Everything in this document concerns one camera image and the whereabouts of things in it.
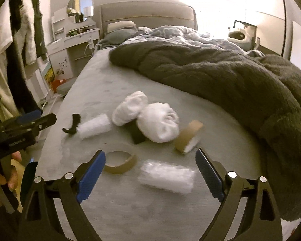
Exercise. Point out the dark green hanging garment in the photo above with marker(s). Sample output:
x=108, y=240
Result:
x=39, y=30

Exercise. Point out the white cat perch stand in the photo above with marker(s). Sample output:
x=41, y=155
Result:
x=238, y=35

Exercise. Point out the patterned light duvet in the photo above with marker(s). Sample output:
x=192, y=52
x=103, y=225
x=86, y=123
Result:
x=170, y=34

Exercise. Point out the black block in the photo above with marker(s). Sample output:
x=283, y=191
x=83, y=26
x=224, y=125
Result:
x=138, y=136

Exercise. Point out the clear bubble wrap sheet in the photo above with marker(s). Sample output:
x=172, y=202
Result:
x=166, y=178

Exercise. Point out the white hanging jacket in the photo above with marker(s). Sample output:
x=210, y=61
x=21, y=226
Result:
x=27, y=37

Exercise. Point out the grey bed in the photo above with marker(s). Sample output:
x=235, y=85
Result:
x=102, y=93

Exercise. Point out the round vanity mirror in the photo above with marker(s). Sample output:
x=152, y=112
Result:
x=80, y=5

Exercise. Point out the colourful picture box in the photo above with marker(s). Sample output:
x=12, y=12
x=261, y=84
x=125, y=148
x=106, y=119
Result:
x=50, y=74

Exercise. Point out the small white rolled towel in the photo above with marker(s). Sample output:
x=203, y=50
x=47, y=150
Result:
x=129, y=110

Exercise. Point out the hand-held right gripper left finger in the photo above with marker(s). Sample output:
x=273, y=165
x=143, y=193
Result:
x=90, y=178

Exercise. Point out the brown tape roll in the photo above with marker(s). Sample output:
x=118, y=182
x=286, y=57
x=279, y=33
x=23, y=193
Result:
x=185, y=136

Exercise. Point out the white vanity dresser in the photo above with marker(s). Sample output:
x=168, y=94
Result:
x=65, y=55

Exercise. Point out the beige upholstered headboard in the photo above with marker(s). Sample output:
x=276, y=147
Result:
x=148, y=15

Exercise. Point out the large white towel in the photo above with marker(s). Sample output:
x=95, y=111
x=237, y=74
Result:
x=160, y=124

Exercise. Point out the dark blue object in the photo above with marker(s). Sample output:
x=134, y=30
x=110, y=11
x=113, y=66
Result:
x=27, y=178

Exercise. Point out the beige pillow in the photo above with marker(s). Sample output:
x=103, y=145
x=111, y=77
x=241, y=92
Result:
x=120, y=26

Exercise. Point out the grey green pillow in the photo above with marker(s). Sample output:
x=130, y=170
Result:
x=118, y=37

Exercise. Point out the beige hanging garment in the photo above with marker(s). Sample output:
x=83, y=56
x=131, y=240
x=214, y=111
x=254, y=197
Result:
x=0, y=80

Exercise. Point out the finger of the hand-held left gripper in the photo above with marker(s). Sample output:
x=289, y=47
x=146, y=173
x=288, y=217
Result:
x=28, y=116
x=44, y=122

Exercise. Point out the black plastic hook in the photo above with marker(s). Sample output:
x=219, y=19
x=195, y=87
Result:
x=74, y=123

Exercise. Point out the grey floor cushion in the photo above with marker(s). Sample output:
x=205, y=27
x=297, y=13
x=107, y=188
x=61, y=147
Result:
x=65, y=86

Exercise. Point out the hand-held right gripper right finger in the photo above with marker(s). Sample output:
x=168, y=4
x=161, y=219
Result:
x=209, y=178

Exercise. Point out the grey fluffy blanket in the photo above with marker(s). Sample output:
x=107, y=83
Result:
x=215, y=80

